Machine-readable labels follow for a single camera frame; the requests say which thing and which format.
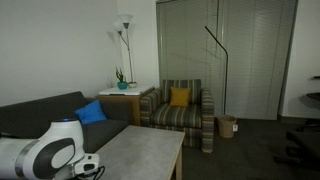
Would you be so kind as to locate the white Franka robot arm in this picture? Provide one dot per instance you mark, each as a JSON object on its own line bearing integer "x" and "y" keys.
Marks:
{"x": 63, "y": 136}

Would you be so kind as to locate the wooden side table white top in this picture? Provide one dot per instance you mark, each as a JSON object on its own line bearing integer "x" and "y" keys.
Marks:
{"x": 123, "y": 103}

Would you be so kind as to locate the yellow cushion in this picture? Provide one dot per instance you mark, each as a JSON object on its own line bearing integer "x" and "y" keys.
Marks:
{"x": 180, "y": 96}

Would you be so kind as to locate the small white pot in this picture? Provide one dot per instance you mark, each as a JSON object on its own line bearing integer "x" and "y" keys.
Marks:
{"x": 132, "y": 85}

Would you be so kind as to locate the striped armchair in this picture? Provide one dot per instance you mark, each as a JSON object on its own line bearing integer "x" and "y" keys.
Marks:
{"x": 180, "y": 116}

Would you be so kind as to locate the plant in teal pot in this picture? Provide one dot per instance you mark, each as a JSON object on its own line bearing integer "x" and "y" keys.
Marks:
{"x": 122, "y": 85}

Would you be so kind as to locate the white two-shade floor lamp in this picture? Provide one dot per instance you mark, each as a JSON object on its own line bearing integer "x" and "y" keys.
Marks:
{"x": 127, "y": 50}

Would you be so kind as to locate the grey coffee table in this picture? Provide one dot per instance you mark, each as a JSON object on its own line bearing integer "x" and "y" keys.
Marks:
{"x": 140, "y": 153}

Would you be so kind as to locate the black arc floor lamp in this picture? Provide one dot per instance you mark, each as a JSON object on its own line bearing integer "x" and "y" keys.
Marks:
{"x": 226, "y": 83}

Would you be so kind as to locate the blue throw pillow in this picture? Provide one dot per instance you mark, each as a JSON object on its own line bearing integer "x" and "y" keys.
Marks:
{"x": 90, "y": 113}

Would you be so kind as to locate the wicker waste basket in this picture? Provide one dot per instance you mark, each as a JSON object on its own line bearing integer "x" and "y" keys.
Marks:
{"x": 226, "y": 126}

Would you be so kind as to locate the small white tag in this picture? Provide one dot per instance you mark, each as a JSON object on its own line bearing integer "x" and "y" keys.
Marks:
{"x": 235, "y": 127}

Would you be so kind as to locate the grey window blinds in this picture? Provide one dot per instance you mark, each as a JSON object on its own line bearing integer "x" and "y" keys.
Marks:
{"x": 253, "y": 60}

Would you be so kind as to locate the dark grey fabric sofa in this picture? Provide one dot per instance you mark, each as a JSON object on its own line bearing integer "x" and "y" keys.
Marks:
{"x": 33, "y": 113}

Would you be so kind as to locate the black office chair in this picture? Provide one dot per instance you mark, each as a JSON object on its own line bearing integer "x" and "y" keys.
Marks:
{"x": 311, "y": 100}

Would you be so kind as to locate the dark low chair base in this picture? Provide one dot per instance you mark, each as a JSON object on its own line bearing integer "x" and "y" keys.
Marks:
{"x": 300, "y": 150}

